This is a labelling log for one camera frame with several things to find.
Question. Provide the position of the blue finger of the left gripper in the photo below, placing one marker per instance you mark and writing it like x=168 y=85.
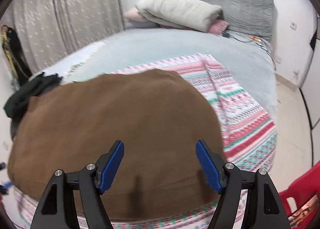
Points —
x=4 y=187

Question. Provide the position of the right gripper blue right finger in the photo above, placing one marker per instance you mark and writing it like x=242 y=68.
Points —
x=212 y=166

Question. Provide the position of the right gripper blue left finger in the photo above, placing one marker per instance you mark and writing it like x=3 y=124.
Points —
x=107 y=167

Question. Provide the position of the brown corduroy coat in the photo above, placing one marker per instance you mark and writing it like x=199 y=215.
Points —
x=158 y=116

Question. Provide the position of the hanging black clothes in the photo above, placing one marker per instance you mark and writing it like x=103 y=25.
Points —
x=13 y=50

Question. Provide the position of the patterned pink knit blanket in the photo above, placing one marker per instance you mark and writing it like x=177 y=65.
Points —
x=249 y=133

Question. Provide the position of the red plastic chair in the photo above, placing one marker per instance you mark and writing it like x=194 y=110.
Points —
x=300 y=192

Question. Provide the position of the smartphone on chair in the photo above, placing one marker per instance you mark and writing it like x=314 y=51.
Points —
x=301 y=215

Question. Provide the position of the black folded garment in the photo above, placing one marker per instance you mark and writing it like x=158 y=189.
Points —
x=17 y=105

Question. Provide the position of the grey bed sheet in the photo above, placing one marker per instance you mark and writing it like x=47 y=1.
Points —
x=249 y=61

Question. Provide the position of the dusty pink folded blanket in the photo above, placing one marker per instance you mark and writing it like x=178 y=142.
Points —
x=218 y=26

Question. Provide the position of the pink pillow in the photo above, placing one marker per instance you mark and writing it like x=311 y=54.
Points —
x=134 y=15

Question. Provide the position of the grey quilted headboard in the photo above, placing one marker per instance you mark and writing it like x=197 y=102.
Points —
x=248 y=16

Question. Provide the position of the folded light grey duvet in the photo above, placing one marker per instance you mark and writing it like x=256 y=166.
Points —
x=194 y=14

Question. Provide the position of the grey curtain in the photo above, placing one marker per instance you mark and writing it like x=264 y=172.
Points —
x=50 y=30

